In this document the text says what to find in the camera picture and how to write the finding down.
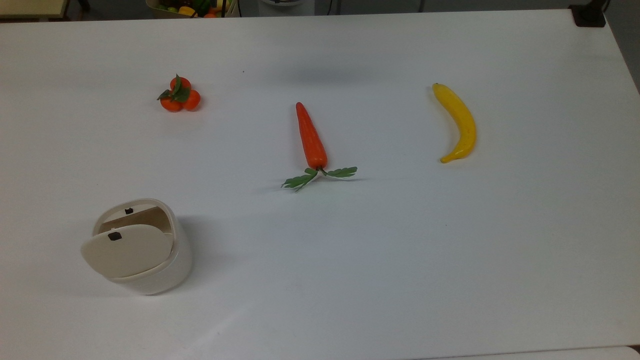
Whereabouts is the beige garbage bin with lid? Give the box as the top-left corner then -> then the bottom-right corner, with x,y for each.
80,198 -> 193,296

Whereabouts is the black clamp mount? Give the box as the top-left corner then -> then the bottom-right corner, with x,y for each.
569,0 -> 607,28

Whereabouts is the box of toy produce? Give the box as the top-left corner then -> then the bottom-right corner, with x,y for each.
146,0 -> 240,19

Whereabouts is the toy tangerine cluster with leaves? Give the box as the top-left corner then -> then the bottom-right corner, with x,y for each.
156,74 -> 202,113

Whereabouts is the white table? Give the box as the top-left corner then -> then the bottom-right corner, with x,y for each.
410,345 -> 640,360

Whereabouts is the toy carrot with green leaves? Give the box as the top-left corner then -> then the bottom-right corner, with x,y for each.
281,102 -> 359,193

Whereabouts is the yellow toy banana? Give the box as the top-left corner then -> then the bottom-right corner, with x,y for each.
432,82 -> 477,164

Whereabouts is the wooden table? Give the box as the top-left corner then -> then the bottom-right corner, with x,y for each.
0,0 -> 69,21

